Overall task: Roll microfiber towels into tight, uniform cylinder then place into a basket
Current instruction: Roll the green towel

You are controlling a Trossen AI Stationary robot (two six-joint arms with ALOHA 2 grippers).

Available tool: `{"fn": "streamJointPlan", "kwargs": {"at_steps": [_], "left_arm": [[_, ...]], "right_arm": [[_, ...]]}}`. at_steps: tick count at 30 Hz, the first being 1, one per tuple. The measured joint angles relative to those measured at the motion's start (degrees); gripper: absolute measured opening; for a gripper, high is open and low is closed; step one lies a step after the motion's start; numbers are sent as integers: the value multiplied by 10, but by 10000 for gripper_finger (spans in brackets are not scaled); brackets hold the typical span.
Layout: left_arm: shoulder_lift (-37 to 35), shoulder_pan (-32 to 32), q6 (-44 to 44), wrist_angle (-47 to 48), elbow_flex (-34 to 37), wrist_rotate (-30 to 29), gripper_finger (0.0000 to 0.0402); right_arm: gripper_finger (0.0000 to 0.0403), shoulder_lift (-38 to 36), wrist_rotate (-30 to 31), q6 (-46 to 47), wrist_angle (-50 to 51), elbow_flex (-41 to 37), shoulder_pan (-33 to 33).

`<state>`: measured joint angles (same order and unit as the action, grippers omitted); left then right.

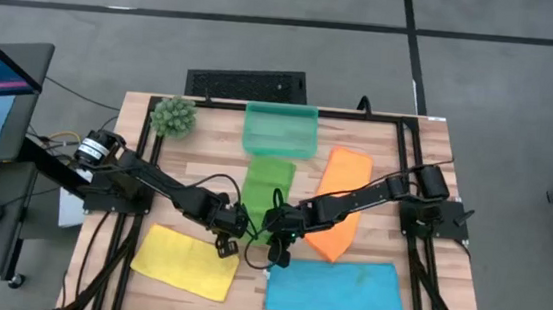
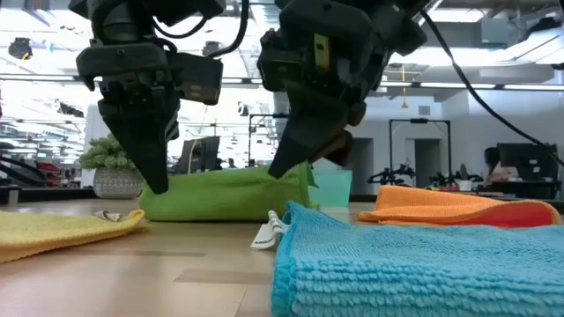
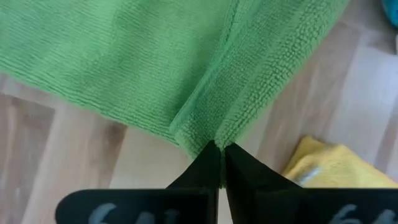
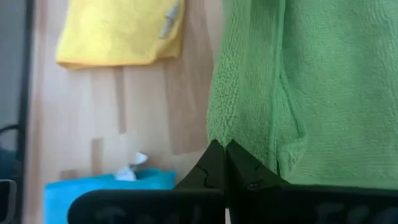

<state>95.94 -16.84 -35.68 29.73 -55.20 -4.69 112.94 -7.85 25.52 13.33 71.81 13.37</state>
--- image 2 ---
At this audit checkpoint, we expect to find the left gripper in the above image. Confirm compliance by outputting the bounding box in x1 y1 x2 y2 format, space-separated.
75 41 181 195

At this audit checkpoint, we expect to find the small plant in white pot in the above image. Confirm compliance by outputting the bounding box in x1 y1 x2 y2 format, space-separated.
453 163 473 192

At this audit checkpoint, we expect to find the yellow microfiber towel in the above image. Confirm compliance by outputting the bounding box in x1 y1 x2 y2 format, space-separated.
0 209 149 264

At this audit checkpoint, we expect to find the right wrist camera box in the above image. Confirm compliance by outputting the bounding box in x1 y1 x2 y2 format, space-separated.
257 28 292 93

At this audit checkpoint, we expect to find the dark office desk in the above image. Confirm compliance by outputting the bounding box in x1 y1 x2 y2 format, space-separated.
478 179 563 200

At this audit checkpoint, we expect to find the yellow hanging cord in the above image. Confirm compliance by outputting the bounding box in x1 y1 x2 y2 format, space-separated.
399 63 409 109

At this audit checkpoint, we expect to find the large black display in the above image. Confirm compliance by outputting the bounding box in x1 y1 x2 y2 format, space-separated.
496 142 560 182

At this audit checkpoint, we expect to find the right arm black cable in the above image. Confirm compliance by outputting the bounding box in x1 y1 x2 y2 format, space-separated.
418 8 564 168

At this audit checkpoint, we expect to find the black office monitor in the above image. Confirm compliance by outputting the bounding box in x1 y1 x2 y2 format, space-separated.
174 136 221 175

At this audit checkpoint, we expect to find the person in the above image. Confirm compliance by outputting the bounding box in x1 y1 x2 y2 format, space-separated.
482 146 521 186

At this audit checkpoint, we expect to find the orange microfiber towel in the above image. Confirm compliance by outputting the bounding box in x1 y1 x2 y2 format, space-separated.
355 184 563 229

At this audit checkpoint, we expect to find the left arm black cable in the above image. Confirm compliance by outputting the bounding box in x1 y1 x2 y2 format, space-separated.
152 0 250 59

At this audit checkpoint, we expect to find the green microfiber towel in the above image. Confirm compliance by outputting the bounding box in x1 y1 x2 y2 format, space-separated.
137 160 319 223

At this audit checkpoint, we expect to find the green plant in patterned pot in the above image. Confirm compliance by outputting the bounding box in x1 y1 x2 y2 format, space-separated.
78 133 146 200

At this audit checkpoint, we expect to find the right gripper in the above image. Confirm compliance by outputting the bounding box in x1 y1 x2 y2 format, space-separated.
268 4 384 180

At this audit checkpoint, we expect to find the black ceiling device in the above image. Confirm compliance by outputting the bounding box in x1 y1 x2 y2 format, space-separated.
7 37 34 61

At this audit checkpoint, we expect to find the teal translucent plastic basket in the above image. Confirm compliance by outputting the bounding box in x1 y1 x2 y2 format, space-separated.
308 158 353 208

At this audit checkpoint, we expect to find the blue microfiber towel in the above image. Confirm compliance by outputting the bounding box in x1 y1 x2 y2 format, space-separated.
249 201 564 317

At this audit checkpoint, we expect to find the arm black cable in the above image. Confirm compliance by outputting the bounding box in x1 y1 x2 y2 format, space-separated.
418 8 564 168
152 0 250 59

